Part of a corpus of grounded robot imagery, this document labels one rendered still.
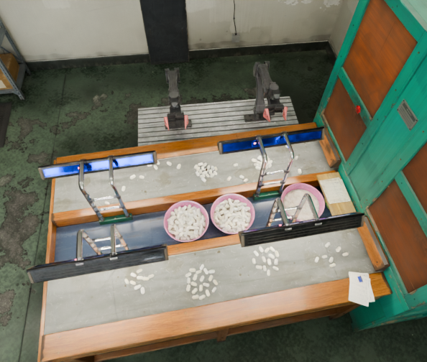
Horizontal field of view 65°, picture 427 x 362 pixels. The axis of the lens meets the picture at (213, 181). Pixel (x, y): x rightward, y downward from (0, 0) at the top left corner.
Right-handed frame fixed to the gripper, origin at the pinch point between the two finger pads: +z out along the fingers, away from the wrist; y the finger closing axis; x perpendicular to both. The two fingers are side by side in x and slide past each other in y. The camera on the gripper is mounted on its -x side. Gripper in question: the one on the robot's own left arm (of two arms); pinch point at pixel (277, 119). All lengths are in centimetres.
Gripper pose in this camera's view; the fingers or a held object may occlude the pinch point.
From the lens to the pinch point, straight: 208.0
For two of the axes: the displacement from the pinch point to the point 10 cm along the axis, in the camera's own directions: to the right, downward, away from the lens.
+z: 1.2, 8.5, -5.1
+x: -0.1, 5.1, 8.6
